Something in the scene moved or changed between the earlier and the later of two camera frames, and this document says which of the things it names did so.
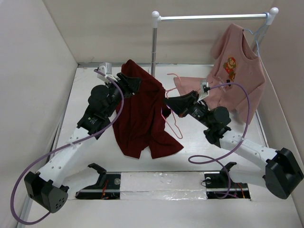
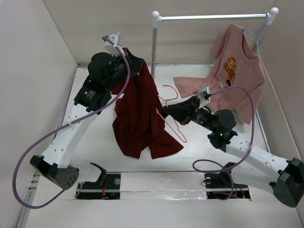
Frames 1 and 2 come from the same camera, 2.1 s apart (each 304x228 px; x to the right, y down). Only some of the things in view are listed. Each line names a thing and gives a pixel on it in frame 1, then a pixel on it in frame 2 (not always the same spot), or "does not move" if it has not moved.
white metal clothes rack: (156, 17) does not move
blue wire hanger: (258, 31) does not move
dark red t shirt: (143, 126) does not move
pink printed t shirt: (238, 76) does not move
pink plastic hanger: (166, 90) to (169, 99)
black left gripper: (128, 85) to (135, 63)
